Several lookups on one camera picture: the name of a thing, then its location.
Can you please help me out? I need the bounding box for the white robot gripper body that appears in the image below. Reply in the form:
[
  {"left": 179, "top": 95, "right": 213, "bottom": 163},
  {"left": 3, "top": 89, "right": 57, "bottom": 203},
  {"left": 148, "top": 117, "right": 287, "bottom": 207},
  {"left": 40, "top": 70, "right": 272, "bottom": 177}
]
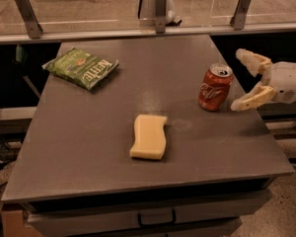
[{"left": 261, "top": 61, "right": 296, "bottom": 104}]

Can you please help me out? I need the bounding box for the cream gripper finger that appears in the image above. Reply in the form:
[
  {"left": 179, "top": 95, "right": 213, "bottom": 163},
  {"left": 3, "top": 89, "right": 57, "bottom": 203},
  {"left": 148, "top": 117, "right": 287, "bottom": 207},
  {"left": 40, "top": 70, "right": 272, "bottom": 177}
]
[
  {"left": 231, "top": 84, "right": 276, "bottom": 112},
  {"left": 236, "top": 48, "right": 272, "bottom": 77}
]

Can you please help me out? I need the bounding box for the red coke can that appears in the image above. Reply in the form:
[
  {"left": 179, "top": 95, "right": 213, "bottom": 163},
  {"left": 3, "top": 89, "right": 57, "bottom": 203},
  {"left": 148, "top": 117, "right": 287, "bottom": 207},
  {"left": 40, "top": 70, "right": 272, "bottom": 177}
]
[{"left": 198, "top": 63, "right": 234, "bottom": 112}]

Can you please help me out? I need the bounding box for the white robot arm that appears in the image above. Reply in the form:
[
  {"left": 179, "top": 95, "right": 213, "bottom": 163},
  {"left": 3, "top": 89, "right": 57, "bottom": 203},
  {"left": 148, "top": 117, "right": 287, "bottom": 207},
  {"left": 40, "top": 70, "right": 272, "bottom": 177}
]
[{"left": 231, "top": 48, "right": 296, "bottom": 112}]

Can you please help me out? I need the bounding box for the yellow sponge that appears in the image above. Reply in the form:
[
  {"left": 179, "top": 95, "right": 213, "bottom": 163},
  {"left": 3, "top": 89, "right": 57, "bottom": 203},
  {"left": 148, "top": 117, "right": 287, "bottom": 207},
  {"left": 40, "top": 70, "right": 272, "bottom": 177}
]
[{"left": 129, "top": 115, "right": 168, "bottom": 160}]

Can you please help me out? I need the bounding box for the grey cabinet drawer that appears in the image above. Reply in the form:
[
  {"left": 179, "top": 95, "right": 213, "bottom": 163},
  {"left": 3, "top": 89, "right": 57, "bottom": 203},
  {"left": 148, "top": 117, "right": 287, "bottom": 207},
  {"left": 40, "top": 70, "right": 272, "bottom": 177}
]
[{"left": 28, "top": 190, "right": 271, "bottom": 237}]

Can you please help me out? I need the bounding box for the green Kettle chips bag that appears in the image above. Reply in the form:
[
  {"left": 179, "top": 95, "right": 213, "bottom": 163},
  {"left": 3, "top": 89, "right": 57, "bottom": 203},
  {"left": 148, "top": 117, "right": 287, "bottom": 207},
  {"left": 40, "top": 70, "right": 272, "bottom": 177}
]
[{"left": 42, "top": 48, "right": 118, "bottom": 91}]

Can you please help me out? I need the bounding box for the horizontal metal rail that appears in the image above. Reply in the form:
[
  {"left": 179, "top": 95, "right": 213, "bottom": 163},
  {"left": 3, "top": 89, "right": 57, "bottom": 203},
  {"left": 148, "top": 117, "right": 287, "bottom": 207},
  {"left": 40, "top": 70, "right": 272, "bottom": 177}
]
[{"left": 0, "top": 22, "right": 296, "bottom": 44}]

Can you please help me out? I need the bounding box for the right metal rail bracket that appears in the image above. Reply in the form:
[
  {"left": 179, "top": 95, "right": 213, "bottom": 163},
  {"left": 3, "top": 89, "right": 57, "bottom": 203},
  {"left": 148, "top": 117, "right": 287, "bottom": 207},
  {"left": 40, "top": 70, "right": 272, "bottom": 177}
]
[{"left": 230, "top": 0, "right": 252, "bottom": 30}]

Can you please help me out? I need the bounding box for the metal rail bracket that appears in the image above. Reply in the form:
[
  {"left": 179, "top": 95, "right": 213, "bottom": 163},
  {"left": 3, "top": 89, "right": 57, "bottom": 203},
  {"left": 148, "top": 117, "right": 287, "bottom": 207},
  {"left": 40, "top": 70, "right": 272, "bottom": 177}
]
[
  {"left": 230, "top": 0, "right": 252, "bottom": 30},
  {"left": 14, "top": 0, "right": 42, "bottom": 39},
  {"left": 155, "top": 0, "right": 167, "bottom": 34}
]

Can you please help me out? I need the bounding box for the middle metal rail bracket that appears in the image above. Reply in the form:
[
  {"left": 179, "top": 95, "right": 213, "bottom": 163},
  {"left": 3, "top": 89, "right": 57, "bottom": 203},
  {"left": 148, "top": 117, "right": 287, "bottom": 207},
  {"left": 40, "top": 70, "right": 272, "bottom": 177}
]
[{"left": 155, "top": 0, "right": 167, "bottom": 34}]

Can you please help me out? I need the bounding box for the left metal rail bracket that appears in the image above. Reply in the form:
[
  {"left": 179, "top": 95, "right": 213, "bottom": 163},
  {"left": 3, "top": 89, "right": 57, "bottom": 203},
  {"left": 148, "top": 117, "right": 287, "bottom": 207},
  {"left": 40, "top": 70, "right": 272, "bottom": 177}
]
[{"left": 14, "top": 0, "right": 42, "bottom": 39}]

